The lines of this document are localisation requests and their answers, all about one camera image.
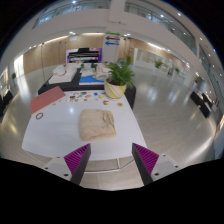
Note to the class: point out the potted plant in striped pot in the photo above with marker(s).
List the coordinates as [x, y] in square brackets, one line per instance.
[113, 90]

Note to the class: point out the beige towel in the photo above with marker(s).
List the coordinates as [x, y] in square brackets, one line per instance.
[96, 125]

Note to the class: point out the coloured arrow signs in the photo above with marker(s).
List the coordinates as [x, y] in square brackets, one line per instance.
[112, 39]

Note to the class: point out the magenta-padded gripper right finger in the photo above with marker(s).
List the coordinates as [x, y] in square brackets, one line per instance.
[146, 158]

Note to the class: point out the group of black chairs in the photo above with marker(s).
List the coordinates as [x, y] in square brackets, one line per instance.
[200, 100]
[5, 100]

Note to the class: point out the red flat board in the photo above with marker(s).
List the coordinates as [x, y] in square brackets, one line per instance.
[46, 99]

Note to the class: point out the small orange wooden piece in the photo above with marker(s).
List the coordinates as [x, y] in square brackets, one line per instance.
[105, 102]

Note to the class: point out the small background potted plant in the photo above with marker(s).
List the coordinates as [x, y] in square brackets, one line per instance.
[14, 76]

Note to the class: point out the black low display table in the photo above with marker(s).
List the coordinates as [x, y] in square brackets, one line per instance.
[66, 86]

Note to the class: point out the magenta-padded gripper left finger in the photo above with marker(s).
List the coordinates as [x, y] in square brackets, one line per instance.
[77, 158]

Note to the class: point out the black floor lamp stand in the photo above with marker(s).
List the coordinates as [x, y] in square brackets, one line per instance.
[42, 63]

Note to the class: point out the black piano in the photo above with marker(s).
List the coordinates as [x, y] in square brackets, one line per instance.
[83, 55]

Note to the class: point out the blue-based architectural model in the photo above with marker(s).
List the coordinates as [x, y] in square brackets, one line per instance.
[88, 80]

